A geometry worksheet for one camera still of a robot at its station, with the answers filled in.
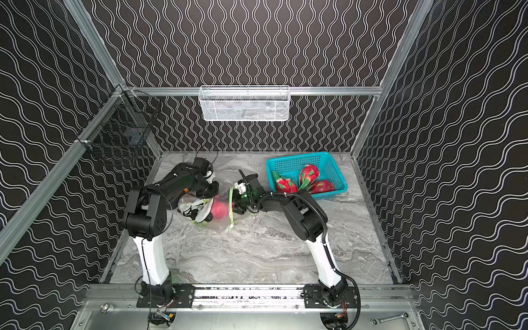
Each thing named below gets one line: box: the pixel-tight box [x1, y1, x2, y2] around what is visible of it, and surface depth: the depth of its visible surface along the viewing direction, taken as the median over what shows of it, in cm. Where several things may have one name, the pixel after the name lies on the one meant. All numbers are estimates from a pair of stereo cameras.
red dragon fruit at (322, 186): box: [309, 179, 335, 194], surface depth 99 cm
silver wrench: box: [370, 312, 410, 327], surface depth 72 cm
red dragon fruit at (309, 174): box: [298, 163, 320, 192], surface depth 103 cm
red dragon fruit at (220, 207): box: [211, 195, 230, 221], surface depth 89 cm
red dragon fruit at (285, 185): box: [272, 170, 300, 194], surface depth 97 cm
